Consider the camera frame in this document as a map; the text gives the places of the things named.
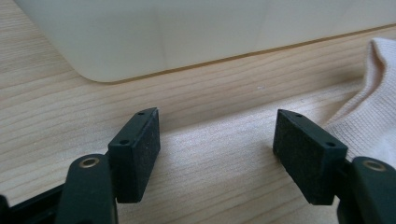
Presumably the white sock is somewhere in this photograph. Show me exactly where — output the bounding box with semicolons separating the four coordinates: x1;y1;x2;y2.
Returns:
323;37;396;171

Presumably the cream plastic container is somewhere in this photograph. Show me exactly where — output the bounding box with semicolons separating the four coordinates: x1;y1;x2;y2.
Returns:
13;0;396;84

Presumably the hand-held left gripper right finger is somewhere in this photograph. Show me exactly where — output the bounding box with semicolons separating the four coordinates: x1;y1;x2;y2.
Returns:
272;108;349;206

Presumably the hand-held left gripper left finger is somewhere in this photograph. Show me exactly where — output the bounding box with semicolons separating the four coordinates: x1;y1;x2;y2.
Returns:
106;106;162;204

